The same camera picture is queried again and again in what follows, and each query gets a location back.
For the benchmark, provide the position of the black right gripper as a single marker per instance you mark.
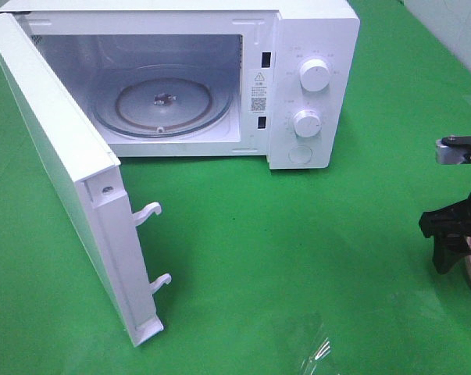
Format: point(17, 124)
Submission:
point(449, 227)

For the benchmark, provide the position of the round door release button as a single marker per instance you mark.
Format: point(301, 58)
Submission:
point(301, 154)

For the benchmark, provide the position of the white microwave door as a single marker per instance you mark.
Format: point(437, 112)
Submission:
point(86, 176)

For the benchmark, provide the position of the lower white round knob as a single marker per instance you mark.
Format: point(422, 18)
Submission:
point(306, 123)

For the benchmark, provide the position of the white round knob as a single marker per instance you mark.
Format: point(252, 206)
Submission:
point(314, 74)
point(306, 123)

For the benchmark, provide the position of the clear plastic film piece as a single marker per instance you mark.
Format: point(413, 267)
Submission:
point(320, 360)

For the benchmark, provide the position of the upper white round knob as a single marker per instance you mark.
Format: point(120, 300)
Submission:
point(314, 74)

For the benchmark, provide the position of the white microwave oven body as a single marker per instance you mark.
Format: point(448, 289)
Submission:
point(266, 40)

